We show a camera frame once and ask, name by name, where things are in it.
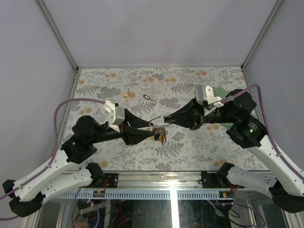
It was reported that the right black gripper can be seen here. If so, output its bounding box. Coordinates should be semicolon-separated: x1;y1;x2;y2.
164;95;238;130

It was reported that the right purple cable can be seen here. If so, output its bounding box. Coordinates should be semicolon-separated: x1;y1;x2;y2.
219;83;304;181

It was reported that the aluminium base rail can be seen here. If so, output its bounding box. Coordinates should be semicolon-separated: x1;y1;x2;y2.
57;171;262;190

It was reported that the purple cable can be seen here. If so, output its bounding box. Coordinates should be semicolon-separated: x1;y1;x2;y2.
0;98;106;220
219;83;304;181

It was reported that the white slotted cable duct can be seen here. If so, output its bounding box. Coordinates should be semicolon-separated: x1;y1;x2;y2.
55;189;233;200

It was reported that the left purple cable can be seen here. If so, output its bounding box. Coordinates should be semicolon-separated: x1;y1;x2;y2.
0;98;106;220

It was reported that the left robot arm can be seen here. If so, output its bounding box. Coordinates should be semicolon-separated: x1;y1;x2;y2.
2;109;154;218

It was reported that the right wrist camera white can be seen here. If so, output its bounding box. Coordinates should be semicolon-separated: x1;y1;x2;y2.
195;85;224;108

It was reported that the large metal keyring with keys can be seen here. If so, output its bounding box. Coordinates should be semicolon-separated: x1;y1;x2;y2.
149;115;171;145

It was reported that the key with yellow tag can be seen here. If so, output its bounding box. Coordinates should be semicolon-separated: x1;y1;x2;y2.
122;89;131;97

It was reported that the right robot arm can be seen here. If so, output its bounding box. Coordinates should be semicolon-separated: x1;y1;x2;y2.
164;86;304;213

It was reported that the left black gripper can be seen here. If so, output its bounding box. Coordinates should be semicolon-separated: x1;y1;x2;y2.
91;110;157;146

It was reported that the green striped folded cloth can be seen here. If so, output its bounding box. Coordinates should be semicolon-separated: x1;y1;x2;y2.
212;86;257;128

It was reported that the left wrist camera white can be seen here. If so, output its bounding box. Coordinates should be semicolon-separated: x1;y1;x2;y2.
104;100;125;133

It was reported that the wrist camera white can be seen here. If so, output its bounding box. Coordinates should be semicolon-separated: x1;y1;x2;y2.
104;100;125;133
195;85;224;108

